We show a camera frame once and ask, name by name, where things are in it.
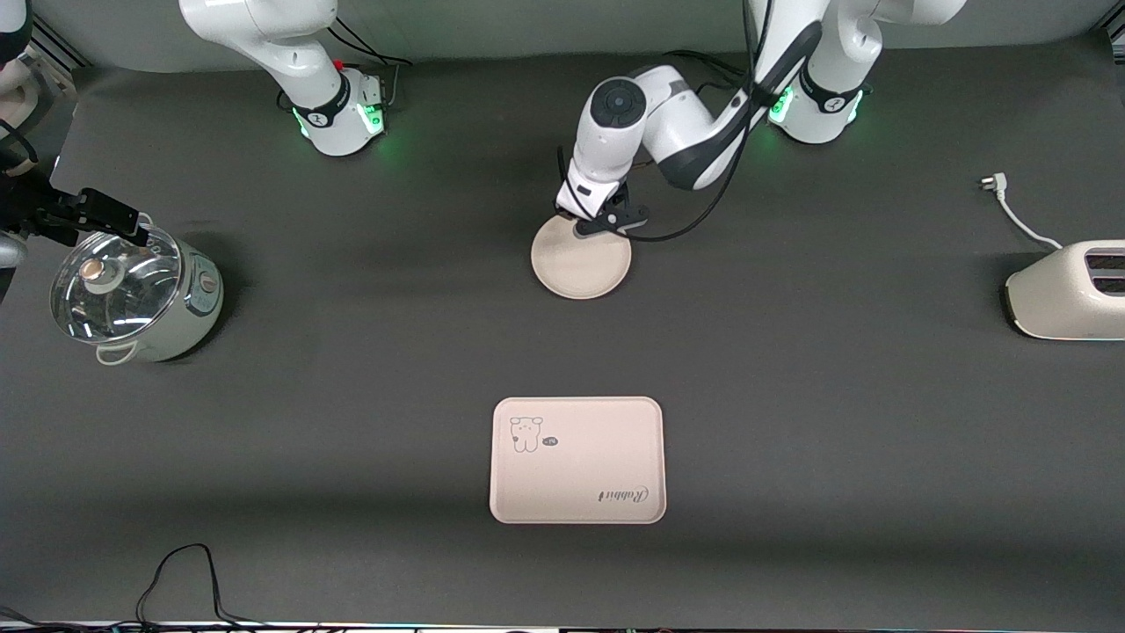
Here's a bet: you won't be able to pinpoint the electric pot with glass lid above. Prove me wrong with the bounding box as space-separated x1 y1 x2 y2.
50 220 224 366

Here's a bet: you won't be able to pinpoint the black right arm base cables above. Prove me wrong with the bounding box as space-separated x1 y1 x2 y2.
327 18 414 111

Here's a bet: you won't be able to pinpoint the round beige plate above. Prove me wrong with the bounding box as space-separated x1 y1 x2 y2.
530 214 632 301

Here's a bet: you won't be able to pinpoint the beige rectangular rabbit-print tray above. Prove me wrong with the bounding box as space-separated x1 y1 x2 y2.
490 397 667 525

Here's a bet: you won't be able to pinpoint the thin black floor cable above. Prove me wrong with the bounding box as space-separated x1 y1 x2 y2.
0 543 291 633

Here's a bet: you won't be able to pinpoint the black left arm wrist cable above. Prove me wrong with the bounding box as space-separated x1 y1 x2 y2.
557 0 776 244

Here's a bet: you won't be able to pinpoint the black left arm base cables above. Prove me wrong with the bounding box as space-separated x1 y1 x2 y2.
661 48 774 89

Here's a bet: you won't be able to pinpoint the white toaster power cable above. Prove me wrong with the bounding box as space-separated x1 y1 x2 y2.
979 174 1064 251

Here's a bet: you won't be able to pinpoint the aluminium frame rail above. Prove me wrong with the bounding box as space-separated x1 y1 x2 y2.
25 11 91 73

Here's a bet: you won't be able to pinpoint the cream toaster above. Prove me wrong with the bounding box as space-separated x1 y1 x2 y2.
1005 240 1125 341

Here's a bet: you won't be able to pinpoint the black arm base cables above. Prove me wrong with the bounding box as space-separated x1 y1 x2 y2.
327 18 414 111
661 48 774 89

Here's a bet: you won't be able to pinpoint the beige round object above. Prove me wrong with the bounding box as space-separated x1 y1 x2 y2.
0 55 43 126

